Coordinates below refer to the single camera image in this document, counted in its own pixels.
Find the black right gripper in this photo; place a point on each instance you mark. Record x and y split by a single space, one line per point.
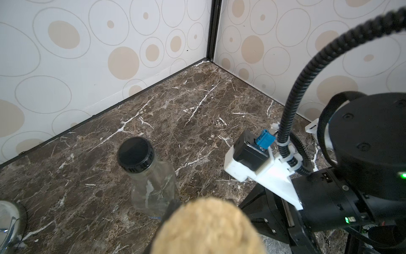
320 202

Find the dark green wine bottle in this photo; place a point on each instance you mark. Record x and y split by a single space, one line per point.
205 226

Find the clear bottle black cap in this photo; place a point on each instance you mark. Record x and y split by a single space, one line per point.
153 180

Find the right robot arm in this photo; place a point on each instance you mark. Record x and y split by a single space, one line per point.
362 137

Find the chrome glass holder stand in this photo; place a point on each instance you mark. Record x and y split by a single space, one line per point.
13 224

